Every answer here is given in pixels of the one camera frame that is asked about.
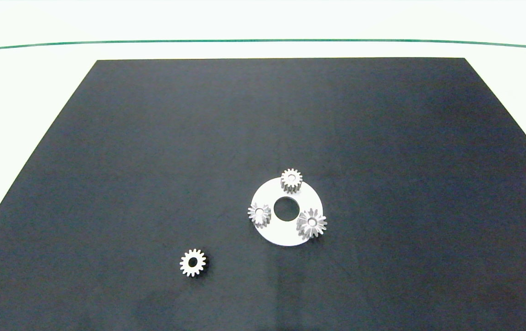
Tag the large steel gear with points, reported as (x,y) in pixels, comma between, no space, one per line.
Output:
(319,225)

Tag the round white pin plate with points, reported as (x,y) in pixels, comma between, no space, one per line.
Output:
(285,232)

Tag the small steel gear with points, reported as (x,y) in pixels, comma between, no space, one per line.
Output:
(265,215)
(186,264)
(296,179)

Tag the dark rectangular work mat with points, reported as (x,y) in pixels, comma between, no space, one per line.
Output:
(152,161)

